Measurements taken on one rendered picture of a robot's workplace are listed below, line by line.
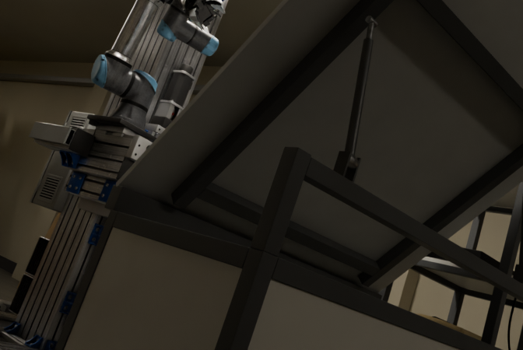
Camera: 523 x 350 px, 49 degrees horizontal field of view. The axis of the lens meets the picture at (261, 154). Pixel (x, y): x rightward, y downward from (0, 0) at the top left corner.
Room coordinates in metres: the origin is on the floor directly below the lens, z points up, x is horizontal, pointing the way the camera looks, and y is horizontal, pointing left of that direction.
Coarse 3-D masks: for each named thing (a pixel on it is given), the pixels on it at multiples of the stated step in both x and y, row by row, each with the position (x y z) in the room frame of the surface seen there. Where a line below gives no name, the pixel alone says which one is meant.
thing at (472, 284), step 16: (512, 192) 2.28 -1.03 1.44; (496, 208) 2.57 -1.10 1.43; (512, 208) 2.52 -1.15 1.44; (480, 224) 2.63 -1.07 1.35; (512, 224) 1.94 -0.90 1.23; (512, 240) 1.93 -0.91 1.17; (512, 256) 1.93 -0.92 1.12; (432, 272) 2.46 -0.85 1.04; (448, 272) 2.10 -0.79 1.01; (464, 272) 2.05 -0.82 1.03; (384, 288) 2.28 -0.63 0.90; (448, 288) 2.60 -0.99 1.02; (464, 288) 2.63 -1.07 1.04; (480, 288) 2.42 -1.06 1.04; (496, 288) 1.94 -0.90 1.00; (496, 304) 1.93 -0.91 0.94; (512, 304) 2.44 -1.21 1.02; (448, 320) 2.64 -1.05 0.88; (496, 320) 1.92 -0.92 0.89; (496, 336) 1.94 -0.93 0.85
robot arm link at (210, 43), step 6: (198, 30) 1.91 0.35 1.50; (204, 30) 1.94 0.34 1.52; (198, 36) 1.91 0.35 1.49; (204, 36) 1.93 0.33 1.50; (210, 36) 1.94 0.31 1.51; (192, 42) 1.92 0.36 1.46; (198, 42) 1.93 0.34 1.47; (204, 42) 1.93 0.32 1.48; (210, 42) 1.94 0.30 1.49; (216, 42) 1.96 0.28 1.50; (198, 48) 1.95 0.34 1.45; (204, 48) 1.95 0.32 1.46; (210, 48) 1.95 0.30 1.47; (216, 48) 1.97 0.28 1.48; (210, 54) 1.98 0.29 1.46
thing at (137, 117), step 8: (120, 104) 2.26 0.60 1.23; (128, 104) 2.24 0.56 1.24; (136, 104) 2.24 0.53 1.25; (112, 112) 2.26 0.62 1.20; (120, 112) 2.23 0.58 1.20; (128, 112) 2.24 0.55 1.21; (136, 112) 2.24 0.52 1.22; (144, 112) 2.27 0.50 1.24; (128, 120) 2.22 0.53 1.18; (136, 120) 2.24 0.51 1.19; (144, 120) 2.28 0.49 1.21; (144, 128) 2.29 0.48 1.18
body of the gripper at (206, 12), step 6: (186, 0) 1.76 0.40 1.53; (192, 0) 1.71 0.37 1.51; (198, 0) 1.69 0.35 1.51; (204, 0) 1.67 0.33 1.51; (186, 6) 1.77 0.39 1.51; (192, 6) 1.68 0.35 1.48; (198, 6) 1.68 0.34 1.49; (204, 6) 1.69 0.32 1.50; (210, 6) 1.69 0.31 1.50; (204, 12) 1.70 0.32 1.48; (210, 12) 1.71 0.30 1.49; (216, 12) 1.75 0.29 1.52; (198, 18) 1.70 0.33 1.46; (204, 18) 1.71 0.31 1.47; (210, 18) 1.71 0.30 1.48; (204, 24) 1.72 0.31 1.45
